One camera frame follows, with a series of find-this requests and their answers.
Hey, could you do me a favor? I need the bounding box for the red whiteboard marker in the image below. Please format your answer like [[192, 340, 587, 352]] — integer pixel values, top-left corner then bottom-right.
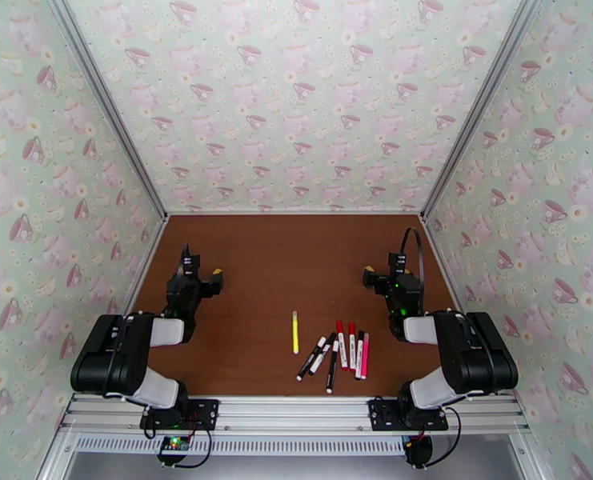
[[347, 322, 359, 370], [335, 321, 351, 372]]

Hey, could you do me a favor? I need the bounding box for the pink highlighter pen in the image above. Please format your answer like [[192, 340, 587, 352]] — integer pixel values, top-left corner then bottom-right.
[[359, 332, 371, 380]]

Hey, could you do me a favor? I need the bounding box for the white barrel black marker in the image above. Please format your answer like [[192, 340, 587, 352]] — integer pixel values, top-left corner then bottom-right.
[[354, 330, 367, 381]]

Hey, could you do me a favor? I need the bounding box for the black barrel whiteboard marker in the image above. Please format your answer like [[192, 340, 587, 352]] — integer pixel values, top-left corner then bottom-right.
[[296, 335, 327, 382], [325, 339, 341, 394]]

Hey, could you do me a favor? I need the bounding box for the black marker white label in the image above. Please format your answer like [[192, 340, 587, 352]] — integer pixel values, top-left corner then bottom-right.
[[308, 332, 337, 377]]

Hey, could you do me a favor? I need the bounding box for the small green circuit board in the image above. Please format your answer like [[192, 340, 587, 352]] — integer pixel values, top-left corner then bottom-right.
[[158, 434, 193, 457]]

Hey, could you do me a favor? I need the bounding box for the round black electronics puck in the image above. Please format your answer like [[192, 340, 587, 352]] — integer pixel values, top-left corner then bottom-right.
[[403, 434, 433, 468]]

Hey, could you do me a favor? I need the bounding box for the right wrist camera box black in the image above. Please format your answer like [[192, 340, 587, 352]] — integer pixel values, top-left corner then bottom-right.
[[387, 250, 411, 277]]

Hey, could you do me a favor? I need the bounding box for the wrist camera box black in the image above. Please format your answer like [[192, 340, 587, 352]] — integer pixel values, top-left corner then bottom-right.
[[387, 250, 411, 277], [178, 246, 201, 281]]

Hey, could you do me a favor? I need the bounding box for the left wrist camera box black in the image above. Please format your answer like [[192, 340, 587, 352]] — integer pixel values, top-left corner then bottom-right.
[[178, 246, 201, 281]]

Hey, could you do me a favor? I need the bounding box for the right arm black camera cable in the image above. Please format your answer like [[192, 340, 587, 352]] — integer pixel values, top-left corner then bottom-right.
[[401, 226, 426, 316]]

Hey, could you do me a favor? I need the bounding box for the aluminium table side rail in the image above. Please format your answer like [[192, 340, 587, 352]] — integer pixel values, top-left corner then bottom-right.
[[422, 217, 470, 317], [118, 215, 171, 317]]

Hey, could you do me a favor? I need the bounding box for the aluminium table end rail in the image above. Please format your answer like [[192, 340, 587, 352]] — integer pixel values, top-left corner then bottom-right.
[[167, 209, 423, 218]]

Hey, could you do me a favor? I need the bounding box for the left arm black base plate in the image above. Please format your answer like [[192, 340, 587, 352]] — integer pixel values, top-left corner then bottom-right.
[[139, 398, 221, 430]]

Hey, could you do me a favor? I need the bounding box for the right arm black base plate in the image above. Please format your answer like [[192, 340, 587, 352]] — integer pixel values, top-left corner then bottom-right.
[[368, 398, 450, 432]]

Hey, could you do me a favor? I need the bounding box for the black power wire loop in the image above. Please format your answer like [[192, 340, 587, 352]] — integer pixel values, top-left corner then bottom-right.
[[423, 406, 463, 469], [157, 427, 213, 470]]

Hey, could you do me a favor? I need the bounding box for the aluminium mounting rail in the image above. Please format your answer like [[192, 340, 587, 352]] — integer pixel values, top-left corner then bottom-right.
[[61, 394, 531, 436]]

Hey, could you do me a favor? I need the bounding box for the slotted grey cable tray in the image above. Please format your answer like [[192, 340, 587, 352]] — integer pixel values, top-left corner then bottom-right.
[[73, 433, 412, 456]]

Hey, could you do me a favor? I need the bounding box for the aluminium frame leg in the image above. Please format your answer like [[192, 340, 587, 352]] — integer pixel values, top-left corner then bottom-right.
[[34, 428, 77, 480], [507, 431, 553, 480]]

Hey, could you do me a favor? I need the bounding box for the aluminium corner frame post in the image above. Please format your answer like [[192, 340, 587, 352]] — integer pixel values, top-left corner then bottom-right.
[[43, 0, 171, 220], [419, 0, 550, 222]]

